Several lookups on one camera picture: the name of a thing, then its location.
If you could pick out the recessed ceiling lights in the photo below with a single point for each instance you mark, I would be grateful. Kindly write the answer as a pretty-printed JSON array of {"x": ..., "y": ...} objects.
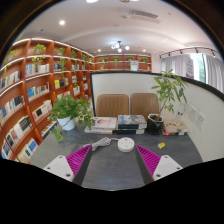
[{"x": 62, "y": 22}]

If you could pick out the tan upholstered chair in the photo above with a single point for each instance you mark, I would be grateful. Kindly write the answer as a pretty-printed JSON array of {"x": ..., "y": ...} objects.
[
  {"x": 112, "y": 105},
  {"x": 144, "y": 104}
]

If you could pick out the thick dark grey book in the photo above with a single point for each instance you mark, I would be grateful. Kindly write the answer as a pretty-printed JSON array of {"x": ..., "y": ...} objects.
[
  {"x": 131, "y": 121},
  {"x": 130, "y": 131}
]

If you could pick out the orange wooden bookshelf unit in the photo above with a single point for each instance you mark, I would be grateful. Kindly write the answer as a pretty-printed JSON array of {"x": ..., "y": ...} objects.
[{"x": 30, "y": 96}]

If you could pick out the red spine book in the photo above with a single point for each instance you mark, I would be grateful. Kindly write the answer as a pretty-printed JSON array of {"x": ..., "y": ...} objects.
[{"x": 173, "y": 133}]

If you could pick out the beige cover book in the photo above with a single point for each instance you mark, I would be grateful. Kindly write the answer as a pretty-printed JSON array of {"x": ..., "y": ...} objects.
[{"x": 175, "y": 126}]

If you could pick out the orange wall shelf with plants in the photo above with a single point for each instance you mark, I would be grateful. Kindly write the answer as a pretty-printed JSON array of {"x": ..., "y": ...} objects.
[{"x": 123, "y": 63}]

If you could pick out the large white book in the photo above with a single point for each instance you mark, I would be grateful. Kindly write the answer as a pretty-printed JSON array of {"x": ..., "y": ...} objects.
[{"x": 105, "y": 122}]

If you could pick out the white window curtain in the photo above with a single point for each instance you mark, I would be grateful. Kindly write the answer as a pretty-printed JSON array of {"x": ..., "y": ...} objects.
[{"x": 176, "y": 65}]

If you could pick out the white wall socket plate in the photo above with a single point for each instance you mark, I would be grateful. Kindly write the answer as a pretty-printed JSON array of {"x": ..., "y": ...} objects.
[
  {"x": 201, "y": 120},
  {"x": 193, "y": 113}
]

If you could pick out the black track light rail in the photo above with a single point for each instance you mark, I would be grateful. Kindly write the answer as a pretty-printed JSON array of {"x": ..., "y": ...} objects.
[{"x": 186, "y": 50}]

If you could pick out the clear acrylic sign stand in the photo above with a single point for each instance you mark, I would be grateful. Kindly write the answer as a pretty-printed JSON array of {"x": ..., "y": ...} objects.
[{"x": 181, "y": 111}]

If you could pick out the branched ceiling lamp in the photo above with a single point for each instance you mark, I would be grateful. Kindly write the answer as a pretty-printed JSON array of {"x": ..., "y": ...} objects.
[{"x": 118, "y": 46}]

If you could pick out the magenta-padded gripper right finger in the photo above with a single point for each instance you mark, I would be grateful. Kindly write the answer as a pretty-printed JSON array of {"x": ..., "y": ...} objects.
[{"x": 166, "y": 166}]

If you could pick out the round white power strip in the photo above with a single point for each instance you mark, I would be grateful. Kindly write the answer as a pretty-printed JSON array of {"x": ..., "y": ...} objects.
[{"x": 126, "y": 144}]

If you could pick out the tall plant in black pot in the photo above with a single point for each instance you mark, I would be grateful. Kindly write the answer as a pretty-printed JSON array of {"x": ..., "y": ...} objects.
[{"x": 154, "y": 125}]

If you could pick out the leafy plant in white pot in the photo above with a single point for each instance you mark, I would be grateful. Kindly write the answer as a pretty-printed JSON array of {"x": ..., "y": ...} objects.
[{"x": 66, "y": 123}]

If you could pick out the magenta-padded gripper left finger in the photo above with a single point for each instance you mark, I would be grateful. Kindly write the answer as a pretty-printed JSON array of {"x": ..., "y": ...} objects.
[{"x": 58, "y": 166}]

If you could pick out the thin white book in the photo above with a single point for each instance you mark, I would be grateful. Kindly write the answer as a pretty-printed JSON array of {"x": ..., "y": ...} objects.
[{"x": 98, "y": 131}]

